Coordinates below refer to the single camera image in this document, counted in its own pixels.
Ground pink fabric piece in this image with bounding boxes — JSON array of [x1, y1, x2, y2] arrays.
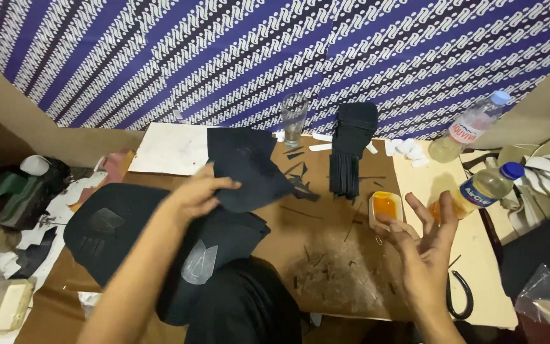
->
[[68, 147, 136, 212]]

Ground brown cardboard work board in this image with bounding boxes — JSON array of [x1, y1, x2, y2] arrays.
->
[[121, 135, 415, 322]]

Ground plastic bottle with blue cap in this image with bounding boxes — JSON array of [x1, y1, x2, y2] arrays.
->
[[430, 161, 526, 223]]

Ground clear plastic bag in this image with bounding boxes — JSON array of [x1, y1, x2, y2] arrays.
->
[[515, 263, 550, 344]]

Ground heap of white foam bits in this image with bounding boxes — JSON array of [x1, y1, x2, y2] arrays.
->
[[384, 138, 430, 169]]

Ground clear plastic angular template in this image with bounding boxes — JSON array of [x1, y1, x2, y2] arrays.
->
[[87, 207, 127, 235]]

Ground white paper with dark offcuts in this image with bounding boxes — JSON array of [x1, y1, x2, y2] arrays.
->
[[0, 171, 109, 289]]

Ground person's right hand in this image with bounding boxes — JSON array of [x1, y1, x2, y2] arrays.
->
[[375, 190, 460, 303]]

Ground black fabric scraps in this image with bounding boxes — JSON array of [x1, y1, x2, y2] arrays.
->
[[282, 145, 322, 203]]

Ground clear drinking glass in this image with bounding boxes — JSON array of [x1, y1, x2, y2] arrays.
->
[[281, 93, 309, 148]]

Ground green sewing machine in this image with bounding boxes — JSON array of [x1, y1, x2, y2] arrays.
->
[[0, 155, 73, 231]]

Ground plastic bottle with white cap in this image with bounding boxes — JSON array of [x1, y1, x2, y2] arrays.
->
[[428, 90, 512, 164]]

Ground clear plastic pointed template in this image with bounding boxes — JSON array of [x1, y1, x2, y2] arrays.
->
[[180, 239, 219, 286]]

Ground person's left hand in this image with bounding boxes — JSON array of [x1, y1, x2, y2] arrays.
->
[[169, 162, 243, 223]]

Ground black handled scissors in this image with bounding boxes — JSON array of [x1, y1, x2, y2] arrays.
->
[[446, 269, 475, 321]]

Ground white paper sheet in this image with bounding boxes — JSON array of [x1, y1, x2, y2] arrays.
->
[[127, 122, 219, 177]]

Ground black cloth bundle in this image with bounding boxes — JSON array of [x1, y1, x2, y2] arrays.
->
[[500, 207, 550, 303]]

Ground blue white patterned cloth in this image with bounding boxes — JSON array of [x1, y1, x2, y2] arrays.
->
[[0, 0, 550, 142]]

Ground white dish with orange glue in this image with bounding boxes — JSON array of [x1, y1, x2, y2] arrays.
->
[[368, 190, 405, 231]]

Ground white foam block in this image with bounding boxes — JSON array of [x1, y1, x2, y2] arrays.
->
[[0, 279, 35, 333]]

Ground cream paper sheet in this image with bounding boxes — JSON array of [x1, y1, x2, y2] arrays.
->
[[391, 139, 519, 330]]

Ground stack of black cut strips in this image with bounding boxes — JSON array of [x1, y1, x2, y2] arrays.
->
[[328, 102, 380, 201]]

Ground pile of black fabric pieces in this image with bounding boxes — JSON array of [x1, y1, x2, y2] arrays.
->
[[156, 206, 272, 327]]

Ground black fabric piece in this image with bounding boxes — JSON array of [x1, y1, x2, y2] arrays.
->
[[207, 126, 296, 214]]

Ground large round black fabric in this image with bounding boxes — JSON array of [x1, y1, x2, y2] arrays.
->
[[63, 183, 194, 288]]

